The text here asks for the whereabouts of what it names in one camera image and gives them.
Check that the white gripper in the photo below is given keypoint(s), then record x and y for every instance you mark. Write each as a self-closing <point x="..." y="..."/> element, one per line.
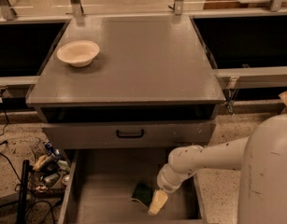
<point x="167" y="183"/>

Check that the green and yellow sponge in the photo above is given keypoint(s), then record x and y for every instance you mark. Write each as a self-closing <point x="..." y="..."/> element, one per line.
<point x="142" y="194"/>

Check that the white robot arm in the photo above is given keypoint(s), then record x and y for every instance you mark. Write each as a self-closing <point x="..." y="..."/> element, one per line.
<point x="262" y="160"/>

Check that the grey open middle drawer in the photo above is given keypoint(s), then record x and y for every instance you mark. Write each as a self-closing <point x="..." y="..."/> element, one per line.
<point x="102" y="182"/>

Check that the grey closed top drawer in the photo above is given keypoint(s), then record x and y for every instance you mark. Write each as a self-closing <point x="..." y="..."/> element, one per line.
<point x="103" y="134"/>

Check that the grey cabinet with counter top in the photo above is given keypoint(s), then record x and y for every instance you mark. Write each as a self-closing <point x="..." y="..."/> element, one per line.
<point x="150" y="68"/>

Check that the black drawer handle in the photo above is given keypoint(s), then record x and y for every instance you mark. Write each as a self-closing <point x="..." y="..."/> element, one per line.
<point x="137" y="135"/>

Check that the black stand post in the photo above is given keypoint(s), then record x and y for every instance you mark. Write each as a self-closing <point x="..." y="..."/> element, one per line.
<point x="23" y="192"/>

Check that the metal rail frame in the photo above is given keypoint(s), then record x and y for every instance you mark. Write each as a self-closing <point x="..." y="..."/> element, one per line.
<point x="246" y="48"/>

